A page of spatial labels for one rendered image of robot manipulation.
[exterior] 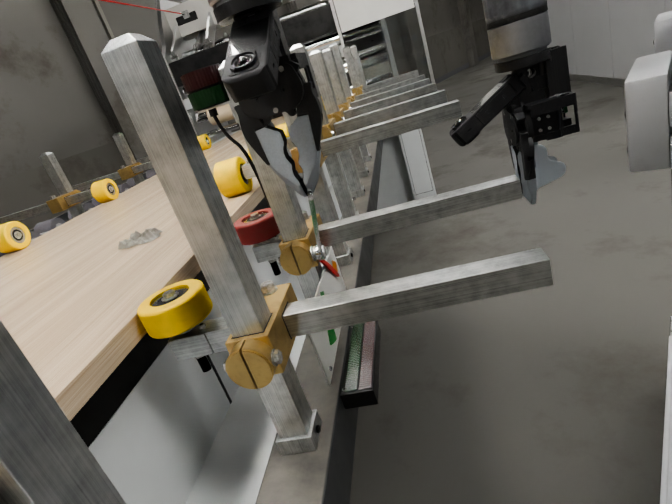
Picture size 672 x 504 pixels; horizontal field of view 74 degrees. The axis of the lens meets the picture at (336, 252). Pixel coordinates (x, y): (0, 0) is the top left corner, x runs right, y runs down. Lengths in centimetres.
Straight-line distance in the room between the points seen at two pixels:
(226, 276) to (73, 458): 24
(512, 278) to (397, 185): 298
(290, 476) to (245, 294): 22
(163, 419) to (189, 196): 36
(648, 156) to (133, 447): 65
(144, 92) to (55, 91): 512
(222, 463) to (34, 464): 51
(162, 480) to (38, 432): 44
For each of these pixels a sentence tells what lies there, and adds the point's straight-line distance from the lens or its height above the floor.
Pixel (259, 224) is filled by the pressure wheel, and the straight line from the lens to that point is 72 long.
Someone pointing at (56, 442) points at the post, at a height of 97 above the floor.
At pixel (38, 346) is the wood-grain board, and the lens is 64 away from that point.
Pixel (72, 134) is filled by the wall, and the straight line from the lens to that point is 550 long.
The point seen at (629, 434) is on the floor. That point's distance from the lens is 149.
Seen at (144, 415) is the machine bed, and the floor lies 76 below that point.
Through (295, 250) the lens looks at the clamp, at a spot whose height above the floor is 86.
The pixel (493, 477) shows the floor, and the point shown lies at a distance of 140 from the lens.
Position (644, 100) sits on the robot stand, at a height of 97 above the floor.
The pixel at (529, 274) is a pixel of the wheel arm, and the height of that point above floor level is 84.
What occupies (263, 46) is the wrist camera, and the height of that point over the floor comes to 112.
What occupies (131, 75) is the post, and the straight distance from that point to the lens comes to 43.
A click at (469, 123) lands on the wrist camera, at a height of 96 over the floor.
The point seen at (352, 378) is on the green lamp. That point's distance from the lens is 64.
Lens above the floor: 108
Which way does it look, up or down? 21 degrees down
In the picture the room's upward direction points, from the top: 19 degrees counter-clockwise
